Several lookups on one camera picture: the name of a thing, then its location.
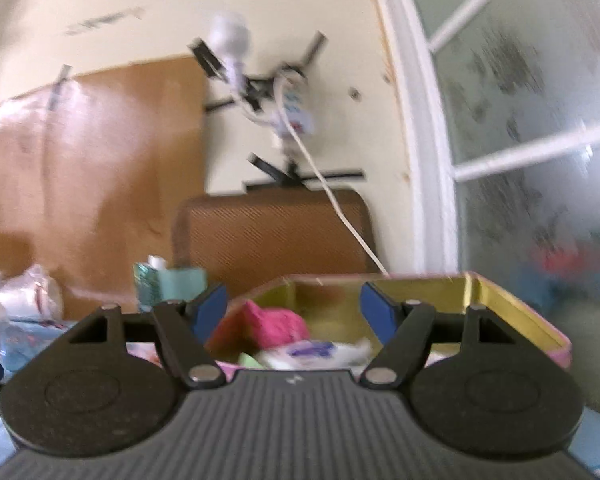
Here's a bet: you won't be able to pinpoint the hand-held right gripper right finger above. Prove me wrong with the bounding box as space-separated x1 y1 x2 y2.
360 282 536 389

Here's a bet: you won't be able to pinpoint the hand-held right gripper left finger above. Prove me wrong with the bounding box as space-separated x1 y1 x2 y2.
55 282 229 389

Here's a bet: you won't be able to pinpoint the pink cloth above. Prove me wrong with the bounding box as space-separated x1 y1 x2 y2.
220 300 311 351

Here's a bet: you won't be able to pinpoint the white pack with purple label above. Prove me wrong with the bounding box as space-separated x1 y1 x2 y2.
255 337 373 371

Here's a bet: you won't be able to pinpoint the pink tin box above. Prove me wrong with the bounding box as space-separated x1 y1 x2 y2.
205 271 573 371

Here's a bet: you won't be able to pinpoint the pale teal card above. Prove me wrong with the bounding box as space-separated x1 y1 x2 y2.
157 267 207 303

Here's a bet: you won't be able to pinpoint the green drink carton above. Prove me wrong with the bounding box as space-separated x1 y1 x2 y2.
134 255 168 313

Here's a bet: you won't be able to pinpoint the brown woven chair back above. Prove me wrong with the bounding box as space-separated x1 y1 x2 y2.
172 187 378 281

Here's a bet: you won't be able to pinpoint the black tape strips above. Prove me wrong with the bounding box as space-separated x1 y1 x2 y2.
247 152 366 191
190 32 328 113

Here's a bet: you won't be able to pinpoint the wooden board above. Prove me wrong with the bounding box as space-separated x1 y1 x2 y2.
0 55 208 321

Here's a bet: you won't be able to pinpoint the clear bag with white rolls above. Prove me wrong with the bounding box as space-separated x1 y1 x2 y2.
0 264 63 318

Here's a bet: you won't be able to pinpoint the white power strip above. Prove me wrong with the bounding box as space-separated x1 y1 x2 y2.
272 67 316 136

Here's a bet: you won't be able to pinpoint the white light bulb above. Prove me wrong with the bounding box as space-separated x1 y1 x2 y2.
207 12 253 86

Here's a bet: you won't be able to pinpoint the white cable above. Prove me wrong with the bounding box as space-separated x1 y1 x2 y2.
275 85 391 278

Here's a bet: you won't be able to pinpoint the white window frame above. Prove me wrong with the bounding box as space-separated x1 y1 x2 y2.
367 0 600 411

